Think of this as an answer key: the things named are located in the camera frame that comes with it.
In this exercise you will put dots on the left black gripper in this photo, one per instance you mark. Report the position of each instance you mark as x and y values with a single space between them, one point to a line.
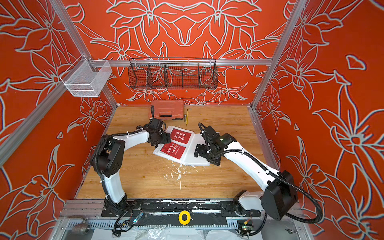
166 139

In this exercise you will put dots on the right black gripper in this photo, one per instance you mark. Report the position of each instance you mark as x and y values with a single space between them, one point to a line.
214 160

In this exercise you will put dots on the red card top row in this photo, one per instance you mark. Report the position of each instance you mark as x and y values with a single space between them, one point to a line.
180 136

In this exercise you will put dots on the red card row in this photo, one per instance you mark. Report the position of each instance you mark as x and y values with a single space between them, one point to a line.
173 150
180 136

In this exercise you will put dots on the white photo album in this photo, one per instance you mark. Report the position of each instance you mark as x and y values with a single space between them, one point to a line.
188 158

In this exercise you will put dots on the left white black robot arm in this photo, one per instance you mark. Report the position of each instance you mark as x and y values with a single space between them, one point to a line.
109 155

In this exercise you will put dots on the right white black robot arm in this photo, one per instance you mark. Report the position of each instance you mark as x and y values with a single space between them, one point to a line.
279 190

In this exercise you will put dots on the red plastic tool case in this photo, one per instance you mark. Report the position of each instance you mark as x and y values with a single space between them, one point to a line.
168 109

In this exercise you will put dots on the yellow tape roll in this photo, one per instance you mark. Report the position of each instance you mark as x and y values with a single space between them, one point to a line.
184 217

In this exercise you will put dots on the white mesh basket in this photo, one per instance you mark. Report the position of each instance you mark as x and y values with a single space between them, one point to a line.
85 80

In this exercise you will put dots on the black wire basket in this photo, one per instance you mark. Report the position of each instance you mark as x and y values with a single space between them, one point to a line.
173 74

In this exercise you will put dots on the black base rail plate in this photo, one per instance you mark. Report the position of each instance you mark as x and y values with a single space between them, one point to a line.
207 214

